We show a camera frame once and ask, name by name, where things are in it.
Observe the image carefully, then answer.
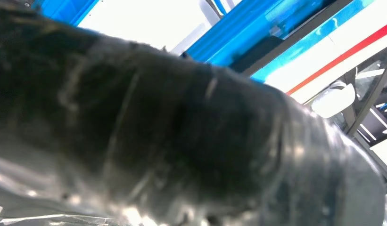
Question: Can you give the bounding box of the blue metal shelf rack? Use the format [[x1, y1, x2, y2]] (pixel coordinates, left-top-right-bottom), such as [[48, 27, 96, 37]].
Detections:
[[31, 0, 379, 84]]

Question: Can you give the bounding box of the black plastic license plate frame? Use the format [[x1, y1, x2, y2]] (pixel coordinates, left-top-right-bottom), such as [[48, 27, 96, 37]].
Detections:
[[229, 0, 361, 77]]

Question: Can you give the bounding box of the white car with red stripe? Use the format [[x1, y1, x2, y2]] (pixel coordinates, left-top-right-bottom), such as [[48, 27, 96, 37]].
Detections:
[[263, 0, 387, 188]]

